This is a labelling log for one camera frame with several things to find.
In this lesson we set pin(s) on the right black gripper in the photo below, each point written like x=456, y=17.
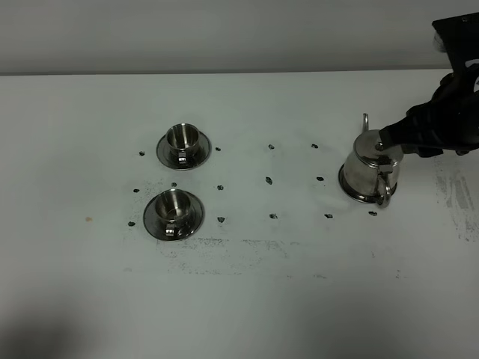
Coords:
x=449, y=121

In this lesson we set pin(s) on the stainless steel teapot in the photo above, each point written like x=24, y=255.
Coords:
x=368, y=150

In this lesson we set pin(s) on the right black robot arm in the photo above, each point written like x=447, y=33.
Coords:
x=458, y=38

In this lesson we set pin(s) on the teapot steel saucer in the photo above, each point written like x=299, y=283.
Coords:
x=368, y=185

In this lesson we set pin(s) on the far stainless steel teacup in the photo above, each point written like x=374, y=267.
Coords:
x=183, y=142

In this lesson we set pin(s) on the stainless steel teacup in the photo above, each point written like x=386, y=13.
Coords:
x=183, y=142
x=174, y=210

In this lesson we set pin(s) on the near stainless steel teacup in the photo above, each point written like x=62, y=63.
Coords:
x=174, y=210

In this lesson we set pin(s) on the far steel saucer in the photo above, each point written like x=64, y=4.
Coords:
x=166, y=157

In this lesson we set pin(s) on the near steel saucer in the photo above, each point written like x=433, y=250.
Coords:
x=154, y=228

